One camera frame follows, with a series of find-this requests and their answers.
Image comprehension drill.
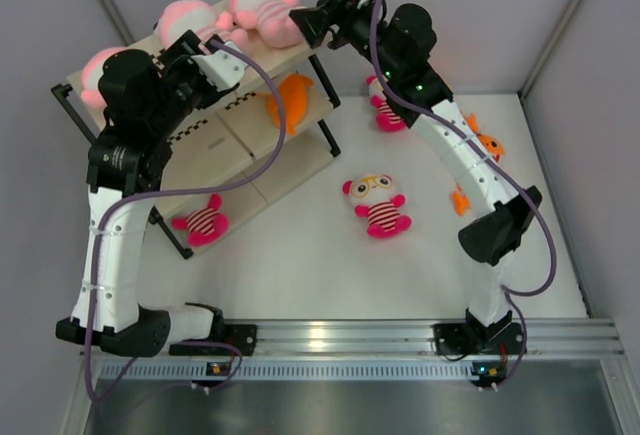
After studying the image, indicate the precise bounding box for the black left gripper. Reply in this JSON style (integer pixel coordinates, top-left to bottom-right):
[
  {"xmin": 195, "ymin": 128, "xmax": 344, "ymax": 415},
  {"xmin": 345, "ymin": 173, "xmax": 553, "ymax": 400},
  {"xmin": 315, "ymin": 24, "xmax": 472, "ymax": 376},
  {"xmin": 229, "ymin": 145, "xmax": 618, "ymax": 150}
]
[{"xmin": 145, "ymin": 31, "xmax": 220, "ymax": 139}]

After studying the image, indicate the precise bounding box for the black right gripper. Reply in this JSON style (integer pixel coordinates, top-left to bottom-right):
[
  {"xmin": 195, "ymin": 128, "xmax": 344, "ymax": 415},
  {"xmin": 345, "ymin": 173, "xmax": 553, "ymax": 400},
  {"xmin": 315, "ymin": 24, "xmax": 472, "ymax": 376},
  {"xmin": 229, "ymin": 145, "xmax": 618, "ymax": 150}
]
[{"xmin": 288, "ymin": 0, "xmax": 400, "ymax": 82}]

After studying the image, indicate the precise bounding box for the light pink plush bear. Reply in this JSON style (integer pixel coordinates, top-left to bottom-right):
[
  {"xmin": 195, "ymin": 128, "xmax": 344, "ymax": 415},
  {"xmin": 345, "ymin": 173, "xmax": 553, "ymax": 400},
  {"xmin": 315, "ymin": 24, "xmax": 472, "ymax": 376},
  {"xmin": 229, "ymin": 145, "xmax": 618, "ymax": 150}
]
[
  {"xmin": 80, "ymin": 47, "xmax": 125, "ymax": 110},
  {"xmin": 228, "ymin": 0, "xmax": 304, "ymax": 49},
  {"xmin": 154, "ymin": 0, "xmax": 249, "ymax": 50}
]

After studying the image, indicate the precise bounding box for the hot pink bear with glasses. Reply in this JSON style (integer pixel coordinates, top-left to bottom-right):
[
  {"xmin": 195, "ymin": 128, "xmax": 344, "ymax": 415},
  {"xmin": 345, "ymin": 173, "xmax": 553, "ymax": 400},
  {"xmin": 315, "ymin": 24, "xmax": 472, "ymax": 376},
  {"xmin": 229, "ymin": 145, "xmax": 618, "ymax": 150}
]
[{"xmin": 341, "ymin": 173, "xmax": 412, "ymax": 240}]

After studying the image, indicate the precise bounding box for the large orange plush whale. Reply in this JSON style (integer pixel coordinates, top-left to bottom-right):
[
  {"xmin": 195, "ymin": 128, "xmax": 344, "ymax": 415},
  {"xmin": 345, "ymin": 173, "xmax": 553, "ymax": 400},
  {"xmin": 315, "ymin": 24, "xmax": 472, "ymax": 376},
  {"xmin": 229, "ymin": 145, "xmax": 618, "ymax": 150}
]
[{"xmin": 462, "ymin": 113, "xmax": 506, "ymax": 162}]

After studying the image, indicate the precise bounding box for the small orange plush whale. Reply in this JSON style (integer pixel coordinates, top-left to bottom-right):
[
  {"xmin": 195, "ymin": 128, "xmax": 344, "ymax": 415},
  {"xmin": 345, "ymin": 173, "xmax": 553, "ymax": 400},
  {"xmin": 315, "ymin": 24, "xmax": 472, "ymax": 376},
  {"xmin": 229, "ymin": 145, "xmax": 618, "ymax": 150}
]
[{"xmin": 451, "ymin": 184, "xmax": 472, "ymax": 217}]

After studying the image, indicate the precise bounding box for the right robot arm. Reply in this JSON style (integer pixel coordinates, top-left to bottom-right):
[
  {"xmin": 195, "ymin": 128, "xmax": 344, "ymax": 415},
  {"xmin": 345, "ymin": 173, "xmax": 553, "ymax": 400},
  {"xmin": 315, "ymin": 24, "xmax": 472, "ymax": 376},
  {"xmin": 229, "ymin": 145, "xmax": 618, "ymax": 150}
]
[{"xmin": 289, "ymin": 0, "xmax": 542, "ymax": 355}]

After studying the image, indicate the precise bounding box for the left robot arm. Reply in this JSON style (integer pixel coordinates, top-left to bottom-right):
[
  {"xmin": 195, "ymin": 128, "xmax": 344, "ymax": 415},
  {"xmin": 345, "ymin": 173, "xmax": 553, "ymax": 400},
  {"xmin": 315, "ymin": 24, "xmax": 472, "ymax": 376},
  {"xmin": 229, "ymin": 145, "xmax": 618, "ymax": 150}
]
[{"xmin": 55, "ymin": 30, "xmax": 226, "ymax": 357}]

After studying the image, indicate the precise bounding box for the orange plush whale on shelf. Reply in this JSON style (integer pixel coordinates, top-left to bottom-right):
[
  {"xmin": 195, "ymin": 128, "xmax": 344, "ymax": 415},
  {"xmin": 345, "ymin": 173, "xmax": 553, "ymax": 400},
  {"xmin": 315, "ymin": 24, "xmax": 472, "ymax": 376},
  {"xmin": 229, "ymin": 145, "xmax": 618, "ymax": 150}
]
[{"xmin": 258, "ymin": 73, "xmax": 314, "ymax": 136}]

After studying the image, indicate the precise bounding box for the hot pink striped plush bear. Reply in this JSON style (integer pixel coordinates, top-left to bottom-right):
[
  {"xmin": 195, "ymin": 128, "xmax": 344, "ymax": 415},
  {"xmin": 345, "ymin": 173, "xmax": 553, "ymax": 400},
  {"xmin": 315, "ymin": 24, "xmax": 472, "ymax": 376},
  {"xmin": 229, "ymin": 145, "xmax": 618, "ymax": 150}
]
[{"xmin": 171, "ymin": 193, "xmax": 230, "ymax": 248}]

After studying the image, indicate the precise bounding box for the beige three-tier black-frame shelf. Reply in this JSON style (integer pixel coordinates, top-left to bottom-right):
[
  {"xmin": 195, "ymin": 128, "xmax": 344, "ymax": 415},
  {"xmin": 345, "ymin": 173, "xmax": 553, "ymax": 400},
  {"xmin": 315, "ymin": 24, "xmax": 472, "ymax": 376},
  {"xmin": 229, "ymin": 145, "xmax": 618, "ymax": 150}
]
[{"xmin": 52, "ymin": 30, "xmax": 340, "ymax": 258}]

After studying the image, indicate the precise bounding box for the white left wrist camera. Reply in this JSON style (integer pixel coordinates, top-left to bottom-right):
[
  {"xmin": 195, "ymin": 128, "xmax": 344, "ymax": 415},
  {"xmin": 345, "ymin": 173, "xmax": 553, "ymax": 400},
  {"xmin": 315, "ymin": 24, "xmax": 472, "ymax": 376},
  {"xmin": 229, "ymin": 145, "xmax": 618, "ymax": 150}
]
[{"xmin": 191, "ymin": 49, "xmax": 248, "ymax": 91}]

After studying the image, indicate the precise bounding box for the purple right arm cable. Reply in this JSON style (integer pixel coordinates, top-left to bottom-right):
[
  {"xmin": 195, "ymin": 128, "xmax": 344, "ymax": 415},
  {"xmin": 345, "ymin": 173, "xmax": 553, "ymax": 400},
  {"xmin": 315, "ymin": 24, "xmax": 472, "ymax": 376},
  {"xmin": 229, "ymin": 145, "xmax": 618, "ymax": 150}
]
[{"xmin": 369, "ymin": 0, "xmax": 559, "ymax": 391}]

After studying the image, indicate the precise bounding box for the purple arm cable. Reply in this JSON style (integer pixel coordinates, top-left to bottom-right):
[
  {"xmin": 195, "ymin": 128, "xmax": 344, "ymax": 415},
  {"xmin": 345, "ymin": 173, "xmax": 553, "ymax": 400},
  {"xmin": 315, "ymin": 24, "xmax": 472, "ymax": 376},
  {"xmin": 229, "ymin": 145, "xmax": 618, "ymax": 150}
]
[
  {"xmin": 82, "ymin": 37, "xmax": 289, "ymax": 404},
  {"xmin": 369, "ymin": 0, "xmax": 559, "ymax": 391}
]

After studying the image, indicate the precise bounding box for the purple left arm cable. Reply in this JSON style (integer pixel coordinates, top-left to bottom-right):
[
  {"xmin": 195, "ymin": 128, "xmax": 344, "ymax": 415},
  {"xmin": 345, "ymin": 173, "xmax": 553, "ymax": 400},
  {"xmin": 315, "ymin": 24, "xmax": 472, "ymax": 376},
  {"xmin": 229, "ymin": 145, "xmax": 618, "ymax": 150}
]
[{"xmin": 82, "ymin": 37, "xmax": 289, "ymax": 404}]

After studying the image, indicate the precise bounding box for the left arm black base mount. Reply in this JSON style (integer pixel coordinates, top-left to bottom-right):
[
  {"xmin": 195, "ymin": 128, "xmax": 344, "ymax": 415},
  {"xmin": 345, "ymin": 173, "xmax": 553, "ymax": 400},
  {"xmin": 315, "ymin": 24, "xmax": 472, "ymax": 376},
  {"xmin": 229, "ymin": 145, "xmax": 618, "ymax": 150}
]
[{"xmin": 169, "ymin": 323, "xmax": 258, "ymax": 356}]

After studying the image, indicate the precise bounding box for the white slotted cable duct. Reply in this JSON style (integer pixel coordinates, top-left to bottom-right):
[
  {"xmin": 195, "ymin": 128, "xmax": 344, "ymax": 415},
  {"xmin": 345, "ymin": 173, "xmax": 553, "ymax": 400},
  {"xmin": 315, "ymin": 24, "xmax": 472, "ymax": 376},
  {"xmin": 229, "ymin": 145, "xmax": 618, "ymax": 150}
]
[{"xmin": 100, "ymin": 359, "xmax": 501, "ymax": 382}]

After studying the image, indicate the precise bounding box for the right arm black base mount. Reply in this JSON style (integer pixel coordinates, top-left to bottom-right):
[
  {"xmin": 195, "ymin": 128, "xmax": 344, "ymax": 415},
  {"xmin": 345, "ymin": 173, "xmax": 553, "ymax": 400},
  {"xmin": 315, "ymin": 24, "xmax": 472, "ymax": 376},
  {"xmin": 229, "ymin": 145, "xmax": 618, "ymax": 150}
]
[{"xmin": 434, "ymin": 322, "xmax": 524, "ymax": 357}]

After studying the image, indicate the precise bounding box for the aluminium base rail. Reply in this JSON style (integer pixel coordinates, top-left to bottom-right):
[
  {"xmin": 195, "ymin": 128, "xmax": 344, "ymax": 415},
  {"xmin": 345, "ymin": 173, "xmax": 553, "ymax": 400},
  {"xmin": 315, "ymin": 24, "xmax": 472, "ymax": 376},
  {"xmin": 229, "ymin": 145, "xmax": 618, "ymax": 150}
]
[{"xmin": 230, "ymin": 318, "xmax": 624, "ymax": 359}]

